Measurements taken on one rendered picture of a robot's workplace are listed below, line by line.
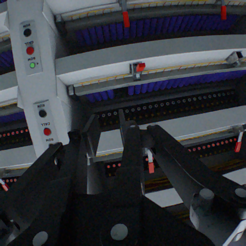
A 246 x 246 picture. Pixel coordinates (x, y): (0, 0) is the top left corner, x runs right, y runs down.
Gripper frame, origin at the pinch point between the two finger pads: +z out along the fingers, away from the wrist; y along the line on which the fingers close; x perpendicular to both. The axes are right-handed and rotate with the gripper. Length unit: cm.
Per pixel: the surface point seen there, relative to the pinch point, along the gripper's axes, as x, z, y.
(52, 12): 25.1, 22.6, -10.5
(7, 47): 20.9, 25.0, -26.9
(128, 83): 3.9, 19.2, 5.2
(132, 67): 7.3, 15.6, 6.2
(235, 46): 9.5, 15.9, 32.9
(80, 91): 4.2, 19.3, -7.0
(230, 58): 6.7, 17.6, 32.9
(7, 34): 24.0, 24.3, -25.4
